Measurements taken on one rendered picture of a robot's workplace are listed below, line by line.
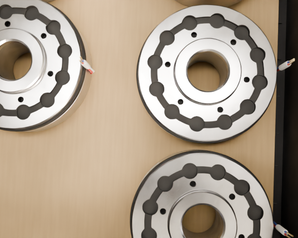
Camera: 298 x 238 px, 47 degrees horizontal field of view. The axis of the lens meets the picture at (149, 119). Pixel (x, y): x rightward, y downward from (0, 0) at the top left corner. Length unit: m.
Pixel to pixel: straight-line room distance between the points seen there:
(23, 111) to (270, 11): 0.21
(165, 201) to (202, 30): 0.13
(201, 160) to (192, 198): 0.03
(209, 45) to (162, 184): 0.11
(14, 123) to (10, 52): 0.06
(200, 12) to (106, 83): 0.09
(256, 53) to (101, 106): 0.13
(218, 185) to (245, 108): 0.06
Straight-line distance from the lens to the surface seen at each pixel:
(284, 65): 0.26
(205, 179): 0.25
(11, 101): 0.27
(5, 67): 0.30
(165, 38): 0.26
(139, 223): 0.25
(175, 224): 0.25
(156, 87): 0.25
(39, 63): 0.26
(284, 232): 0.26
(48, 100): 0.27
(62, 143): 0.29
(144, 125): 0.28
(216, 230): 0.27
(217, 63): 0.27
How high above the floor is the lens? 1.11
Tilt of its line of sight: 86 degrees down
